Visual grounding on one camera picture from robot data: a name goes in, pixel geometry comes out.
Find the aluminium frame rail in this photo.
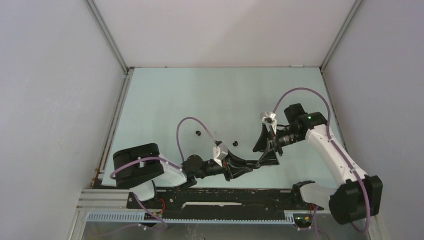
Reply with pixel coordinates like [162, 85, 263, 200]
[84, 0, 135, 157]
[319, 0, 366, 152]

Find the grey slotted cable duct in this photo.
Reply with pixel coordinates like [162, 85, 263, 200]
[86, 211, 296, 225]

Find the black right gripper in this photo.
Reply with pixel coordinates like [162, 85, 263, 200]
[252, 122, 303, 168]

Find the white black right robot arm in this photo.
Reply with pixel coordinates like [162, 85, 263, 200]
[253, 103, 383, 225]

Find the aluminium frame rail left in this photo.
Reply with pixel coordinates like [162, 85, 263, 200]
[84, 0, 135, 157]

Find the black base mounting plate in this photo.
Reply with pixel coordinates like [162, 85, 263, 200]
[126, 187, 313, 221]

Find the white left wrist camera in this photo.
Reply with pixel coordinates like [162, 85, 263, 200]
[212, 142, 228, 168]

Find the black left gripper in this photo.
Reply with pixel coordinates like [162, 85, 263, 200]
[194, 148, 253, 182]

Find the aluminium frame rail right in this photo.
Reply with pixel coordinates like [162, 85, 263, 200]
[319, 0, 366, 152]

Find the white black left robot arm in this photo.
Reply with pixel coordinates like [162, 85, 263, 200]
[109, 142, 260, 208]

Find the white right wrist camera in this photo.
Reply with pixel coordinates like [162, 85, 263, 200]
[260, 111, 277, 134]

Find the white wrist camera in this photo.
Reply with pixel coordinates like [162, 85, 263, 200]
[260, 111, 277, 134]
[212, 142, 228, 168]

